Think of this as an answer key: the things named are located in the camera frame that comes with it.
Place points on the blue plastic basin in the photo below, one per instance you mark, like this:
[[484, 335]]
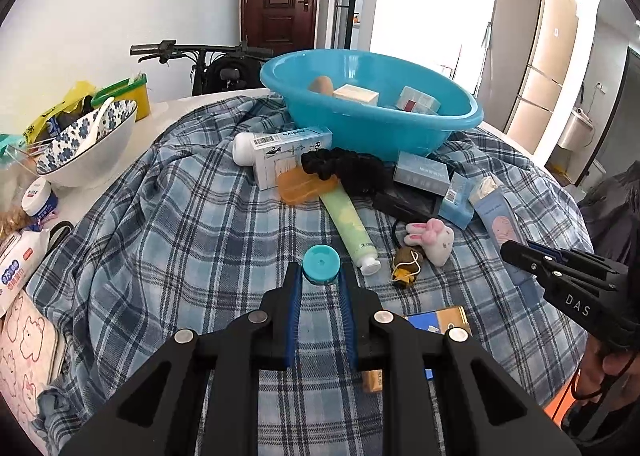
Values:
[[360, 130]]

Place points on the pink white bunny plush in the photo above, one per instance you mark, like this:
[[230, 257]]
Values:
[[440, 243]]

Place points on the white wet wipes pack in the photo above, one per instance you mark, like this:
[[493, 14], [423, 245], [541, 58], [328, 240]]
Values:
[[17, 273]]

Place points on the small blue white box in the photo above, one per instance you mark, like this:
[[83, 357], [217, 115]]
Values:
[[456, 203]]

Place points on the white wall outlet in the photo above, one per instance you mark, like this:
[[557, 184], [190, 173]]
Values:
[[601, 88]]

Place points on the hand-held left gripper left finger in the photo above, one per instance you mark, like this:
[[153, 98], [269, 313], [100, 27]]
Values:
[[295, 316]]

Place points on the pink bear print cloth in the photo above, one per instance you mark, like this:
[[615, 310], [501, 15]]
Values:
[[25, 351]]

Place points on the orange soap case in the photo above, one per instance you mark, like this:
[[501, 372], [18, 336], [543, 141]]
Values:
[[300, 187]]

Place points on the black scrunchie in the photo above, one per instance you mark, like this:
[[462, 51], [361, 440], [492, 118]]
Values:
[[350, 168]]

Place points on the light blue flat box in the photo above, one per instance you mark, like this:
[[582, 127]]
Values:
[[420, 173]]

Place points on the plain white box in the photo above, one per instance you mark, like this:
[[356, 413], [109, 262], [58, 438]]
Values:
[[357, 94]]

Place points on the yellow plastic bag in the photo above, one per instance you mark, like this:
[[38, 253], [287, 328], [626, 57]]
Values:
[[55, 113]]

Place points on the white ceramic spoon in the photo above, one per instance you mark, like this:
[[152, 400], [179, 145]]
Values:
[[97, 123]]

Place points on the pale blue tall box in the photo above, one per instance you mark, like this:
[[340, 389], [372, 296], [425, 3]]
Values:
[[500, 221]]

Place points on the pale green tube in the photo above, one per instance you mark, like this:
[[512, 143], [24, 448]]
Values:
[[347, 226]]

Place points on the gold blue box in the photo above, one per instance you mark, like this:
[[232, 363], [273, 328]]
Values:
[[445, 320]]

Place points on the blue plaid cloth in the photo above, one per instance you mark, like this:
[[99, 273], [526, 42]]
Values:
[[175, 236]]

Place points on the brown small pouch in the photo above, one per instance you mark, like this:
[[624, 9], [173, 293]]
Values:
[[407, 261]]

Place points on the red white blue box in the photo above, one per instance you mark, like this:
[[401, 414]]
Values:
[[417, 100]]

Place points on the person's right hand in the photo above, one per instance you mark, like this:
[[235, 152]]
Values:
[[597, 371]]

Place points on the black wallet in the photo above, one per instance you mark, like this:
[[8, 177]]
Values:
[[405, 206]]

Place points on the beige refrigerator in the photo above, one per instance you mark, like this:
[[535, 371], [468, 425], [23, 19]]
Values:
[[542, 60]]

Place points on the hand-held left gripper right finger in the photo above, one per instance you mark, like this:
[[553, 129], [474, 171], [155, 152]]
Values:
[[348, 326]]

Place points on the yellow container with green lid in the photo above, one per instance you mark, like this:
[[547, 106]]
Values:
[[135, 103]]

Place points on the white round bottle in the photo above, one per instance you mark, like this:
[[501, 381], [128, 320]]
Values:
[[243, 148]]

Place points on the person's dark clothing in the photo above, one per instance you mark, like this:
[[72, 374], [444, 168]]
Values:
[[615, 216]]

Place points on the white blue barcode box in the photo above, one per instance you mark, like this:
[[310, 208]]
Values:
[[280, 155]]

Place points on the blue floral ceramic bowl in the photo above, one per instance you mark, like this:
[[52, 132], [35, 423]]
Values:
[[95, 160]]

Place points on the black bag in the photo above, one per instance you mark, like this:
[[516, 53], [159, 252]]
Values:
[[225, 78]]

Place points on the brown snack bag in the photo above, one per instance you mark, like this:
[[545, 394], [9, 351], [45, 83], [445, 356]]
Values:
[[12, 226]]

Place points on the teal plastic item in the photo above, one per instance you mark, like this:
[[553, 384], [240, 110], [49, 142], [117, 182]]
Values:
[[10, 143]]

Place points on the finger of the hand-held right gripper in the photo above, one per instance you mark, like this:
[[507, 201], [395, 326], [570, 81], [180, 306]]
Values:
[[525, 258], [545, 248]]

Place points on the teal round cap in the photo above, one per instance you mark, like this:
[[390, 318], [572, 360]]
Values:
[[321, 263]]

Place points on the white jar with blue label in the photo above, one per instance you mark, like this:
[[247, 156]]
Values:
[[39, 198]]

